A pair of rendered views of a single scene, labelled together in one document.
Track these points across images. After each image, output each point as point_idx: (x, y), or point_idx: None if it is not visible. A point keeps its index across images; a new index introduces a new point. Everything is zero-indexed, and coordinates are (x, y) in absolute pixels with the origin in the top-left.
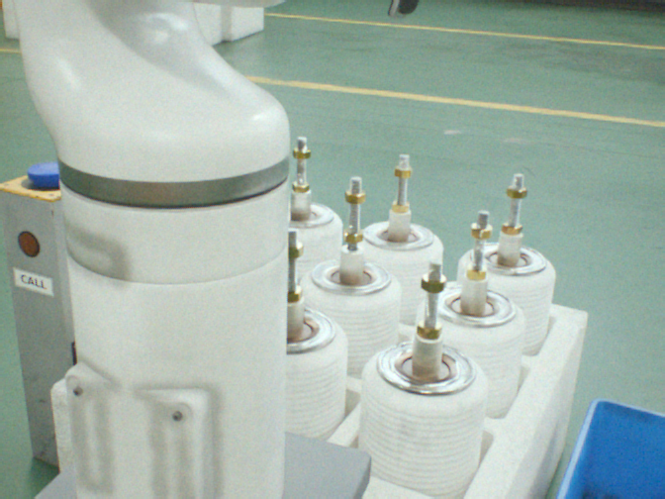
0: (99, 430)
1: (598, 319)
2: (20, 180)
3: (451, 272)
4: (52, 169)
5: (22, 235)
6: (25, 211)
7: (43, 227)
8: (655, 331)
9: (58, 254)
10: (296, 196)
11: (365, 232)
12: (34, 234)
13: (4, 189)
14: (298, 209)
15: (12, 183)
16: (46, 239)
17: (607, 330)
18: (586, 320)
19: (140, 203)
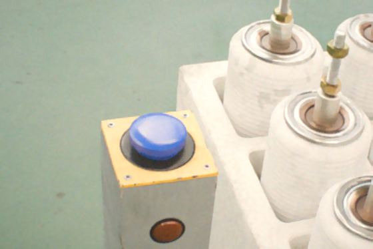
0: None
1: (330, 8)
2: (123, 161)
3: (178, 4)
4: (173, 131)
5: (160, 225)
6: (168, 198)
7: (196, 206)
8: (371, 4)
9: (211, 226)
10: (286, 26)
11: (360, 42)
12: (178, 218)
13: (136, 185)
14: (287, 38)
15: (127, 171)
16: (197, 217)
17: (346, 17)
18: (325, 12)
19: None
